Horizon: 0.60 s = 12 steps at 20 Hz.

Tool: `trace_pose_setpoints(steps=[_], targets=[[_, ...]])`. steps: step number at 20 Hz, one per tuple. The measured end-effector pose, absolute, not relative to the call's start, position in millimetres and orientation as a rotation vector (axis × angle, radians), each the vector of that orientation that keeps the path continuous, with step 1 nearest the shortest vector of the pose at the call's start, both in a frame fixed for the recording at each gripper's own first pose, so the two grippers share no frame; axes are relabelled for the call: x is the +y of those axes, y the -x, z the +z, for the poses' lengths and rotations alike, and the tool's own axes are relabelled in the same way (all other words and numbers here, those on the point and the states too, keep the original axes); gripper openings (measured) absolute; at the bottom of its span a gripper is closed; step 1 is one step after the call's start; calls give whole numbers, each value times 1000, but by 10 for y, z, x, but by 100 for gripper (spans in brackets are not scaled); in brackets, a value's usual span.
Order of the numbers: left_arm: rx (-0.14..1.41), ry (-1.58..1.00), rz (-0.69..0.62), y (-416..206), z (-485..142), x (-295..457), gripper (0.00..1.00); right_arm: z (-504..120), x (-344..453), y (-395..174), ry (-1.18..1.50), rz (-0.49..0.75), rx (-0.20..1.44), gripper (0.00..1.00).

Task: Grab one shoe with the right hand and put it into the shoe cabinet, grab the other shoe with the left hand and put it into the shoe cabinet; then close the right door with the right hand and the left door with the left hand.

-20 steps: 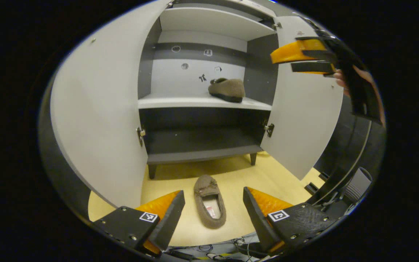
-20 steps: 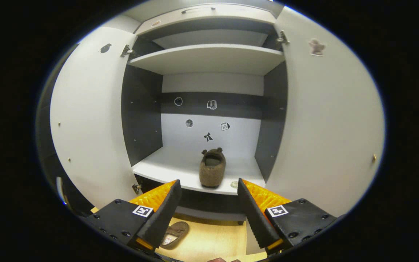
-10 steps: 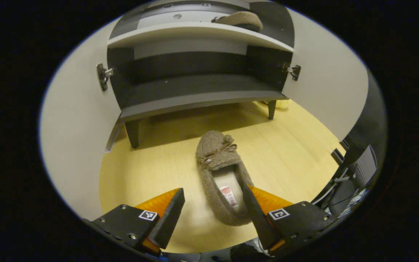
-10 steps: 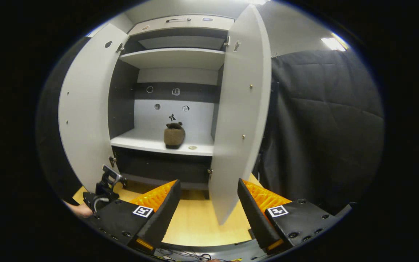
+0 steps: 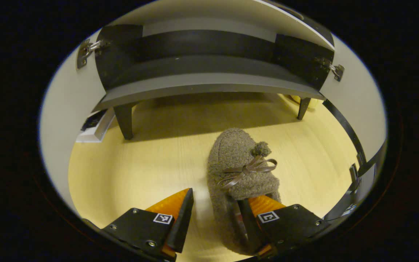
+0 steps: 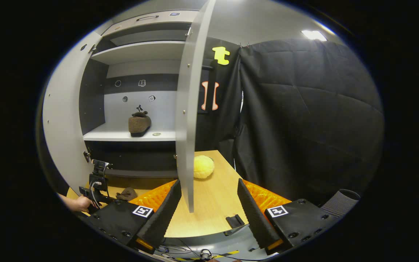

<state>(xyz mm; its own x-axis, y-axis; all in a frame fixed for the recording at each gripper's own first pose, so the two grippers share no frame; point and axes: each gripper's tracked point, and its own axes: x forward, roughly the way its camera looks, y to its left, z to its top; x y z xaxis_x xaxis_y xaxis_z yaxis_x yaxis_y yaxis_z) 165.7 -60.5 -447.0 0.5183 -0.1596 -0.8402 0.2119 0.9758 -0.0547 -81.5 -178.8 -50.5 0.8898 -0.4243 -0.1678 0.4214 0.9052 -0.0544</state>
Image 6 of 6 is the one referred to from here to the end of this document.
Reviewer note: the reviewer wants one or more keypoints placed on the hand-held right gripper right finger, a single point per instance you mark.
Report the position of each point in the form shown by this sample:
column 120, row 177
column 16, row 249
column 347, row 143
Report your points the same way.
column 251, row 214

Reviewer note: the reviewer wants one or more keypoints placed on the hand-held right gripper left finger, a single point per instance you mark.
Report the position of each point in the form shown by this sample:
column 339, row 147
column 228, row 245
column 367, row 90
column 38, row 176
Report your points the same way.
column 162, row 218

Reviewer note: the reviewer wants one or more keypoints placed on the white shoe cabinet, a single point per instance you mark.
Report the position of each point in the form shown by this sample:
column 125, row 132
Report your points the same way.
column 96, row 98

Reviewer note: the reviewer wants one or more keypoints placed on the black plastic bracket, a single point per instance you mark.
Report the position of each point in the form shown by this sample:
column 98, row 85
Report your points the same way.
column 235, row 221

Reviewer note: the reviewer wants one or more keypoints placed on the brown fuzzy shoe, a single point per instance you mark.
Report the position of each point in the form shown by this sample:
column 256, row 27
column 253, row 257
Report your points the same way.
column 139, row 123
column 126, row 194

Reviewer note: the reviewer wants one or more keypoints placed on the black backdrop cloth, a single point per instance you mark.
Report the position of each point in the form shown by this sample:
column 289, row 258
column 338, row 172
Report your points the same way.
column 304, row 127

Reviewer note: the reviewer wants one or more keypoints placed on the yellow fuzzy cushion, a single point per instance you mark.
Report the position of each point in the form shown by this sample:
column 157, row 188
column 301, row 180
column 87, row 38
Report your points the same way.
column 203, row 167

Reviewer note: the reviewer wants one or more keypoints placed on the grey ribbed tube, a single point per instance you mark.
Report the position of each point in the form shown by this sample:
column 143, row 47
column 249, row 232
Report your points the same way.
column 340, row 203

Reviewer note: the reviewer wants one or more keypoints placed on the white cabinet door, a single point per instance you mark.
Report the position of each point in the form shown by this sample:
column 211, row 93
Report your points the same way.
column 64, row 120
column 189, row 109

